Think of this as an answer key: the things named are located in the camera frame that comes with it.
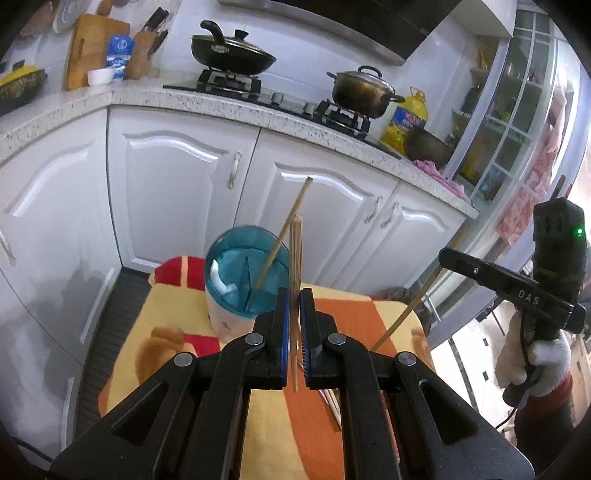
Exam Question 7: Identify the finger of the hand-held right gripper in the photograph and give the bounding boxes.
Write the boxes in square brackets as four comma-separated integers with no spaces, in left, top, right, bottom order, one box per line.
[438,247,588,332]

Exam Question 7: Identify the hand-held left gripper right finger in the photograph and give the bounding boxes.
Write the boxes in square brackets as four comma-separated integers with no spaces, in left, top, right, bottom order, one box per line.
[298,287,539,480]

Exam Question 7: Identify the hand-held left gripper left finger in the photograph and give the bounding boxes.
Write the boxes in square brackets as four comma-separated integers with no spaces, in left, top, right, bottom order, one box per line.
[48,287,293,480]

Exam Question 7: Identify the white floral utensil holder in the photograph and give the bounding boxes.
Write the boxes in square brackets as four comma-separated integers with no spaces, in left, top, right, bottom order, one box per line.
[204,225,293,343]

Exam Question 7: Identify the wooden chopstick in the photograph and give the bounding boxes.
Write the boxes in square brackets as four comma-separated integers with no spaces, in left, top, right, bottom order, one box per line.
[253,176,315,292]
[297,216,306,370]
[371,222,468,352]
[291,219,301,393]

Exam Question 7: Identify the white chopstick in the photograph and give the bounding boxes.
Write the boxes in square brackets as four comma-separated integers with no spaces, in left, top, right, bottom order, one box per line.
[323,388,345,433]

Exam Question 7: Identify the person's right forearm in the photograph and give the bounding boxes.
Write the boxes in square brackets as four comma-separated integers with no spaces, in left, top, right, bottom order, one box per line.
[514,374,576,463]

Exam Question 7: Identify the person's right hand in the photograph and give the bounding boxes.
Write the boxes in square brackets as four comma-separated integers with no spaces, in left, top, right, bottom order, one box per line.
[495,313,574,397]

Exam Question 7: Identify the pink patterned hanging cloth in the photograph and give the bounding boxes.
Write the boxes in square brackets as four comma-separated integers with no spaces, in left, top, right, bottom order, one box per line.
[495,87,574,246]

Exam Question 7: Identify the white ceramic spoon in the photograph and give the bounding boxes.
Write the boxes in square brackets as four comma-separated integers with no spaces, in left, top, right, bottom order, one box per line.
[210,261,239,296]

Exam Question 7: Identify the orange yellow printed blanket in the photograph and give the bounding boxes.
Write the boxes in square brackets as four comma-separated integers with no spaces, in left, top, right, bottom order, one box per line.
[98,255,435,480]

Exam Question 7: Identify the pink dish cloth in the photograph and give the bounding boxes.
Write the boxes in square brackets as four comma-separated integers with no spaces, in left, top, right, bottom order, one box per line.
[413,159,465,197]

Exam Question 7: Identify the dark metal bowl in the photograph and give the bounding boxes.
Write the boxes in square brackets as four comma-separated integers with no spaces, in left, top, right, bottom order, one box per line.
[403,125,456,168]

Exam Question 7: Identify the white kitchen cabinet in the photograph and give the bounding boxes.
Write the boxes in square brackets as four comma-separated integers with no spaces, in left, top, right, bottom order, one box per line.
[0,105,468,370]

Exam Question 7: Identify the glass paned door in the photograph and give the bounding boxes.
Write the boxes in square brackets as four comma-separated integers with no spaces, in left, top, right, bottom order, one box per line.
[434,8,591,333]

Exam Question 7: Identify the dark ribbed floor mat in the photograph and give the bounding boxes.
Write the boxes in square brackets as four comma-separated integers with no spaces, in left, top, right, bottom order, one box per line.
[75,267,154,440]

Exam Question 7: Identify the yellow cooking oil bottle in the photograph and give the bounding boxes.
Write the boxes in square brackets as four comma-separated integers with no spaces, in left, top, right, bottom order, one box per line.
[382,86,429,156]

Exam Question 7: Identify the black gas stove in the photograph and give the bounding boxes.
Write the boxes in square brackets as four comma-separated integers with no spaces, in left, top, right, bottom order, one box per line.
[162,68,403,160]

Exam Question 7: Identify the steel pot with lid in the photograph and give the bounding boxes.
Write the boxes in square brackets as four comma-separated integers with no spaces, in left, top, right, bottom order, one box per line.
[326,65,406,119]

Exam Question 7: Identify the black lidded wok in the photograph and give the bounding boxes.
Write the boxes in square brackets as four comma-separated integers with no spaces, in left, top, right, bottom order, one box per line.
[191,20,277,75]

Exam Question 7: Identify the range hood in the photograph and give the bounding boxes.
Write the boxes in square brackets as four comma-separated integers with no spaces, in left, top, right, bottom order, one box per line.
[217,0,468,66]

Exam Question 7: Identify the wooden knife block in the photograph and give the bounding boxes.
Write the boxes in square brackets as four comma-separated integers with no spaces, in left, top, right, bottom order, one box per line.
[123,6,170,80]

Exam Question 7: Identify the small white bowl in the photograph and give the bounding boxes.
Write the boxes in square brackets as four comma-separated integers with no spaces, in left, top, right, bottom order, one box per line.
[87,67,116,88]

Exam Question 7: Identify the blue milk carton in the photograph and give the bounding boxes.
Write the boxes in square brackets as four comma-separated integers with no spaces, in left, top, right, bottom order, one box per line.
[106,34,136,82]

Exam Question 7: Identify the wooden cutting board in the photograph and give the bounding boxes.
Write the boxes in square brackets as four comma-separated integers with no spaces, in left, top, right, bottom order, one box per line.
[63,13,131,91]

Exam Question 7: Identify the yellow black pan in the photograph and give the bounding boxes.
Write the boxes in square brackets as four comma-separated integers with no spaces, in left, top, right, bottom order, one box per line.
[0,62,49,116]

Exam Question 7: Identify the grey round perforated plate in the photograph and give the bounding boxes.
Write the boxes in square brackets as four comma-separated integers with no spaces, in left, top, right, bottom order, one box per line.
[52,0,96,33]

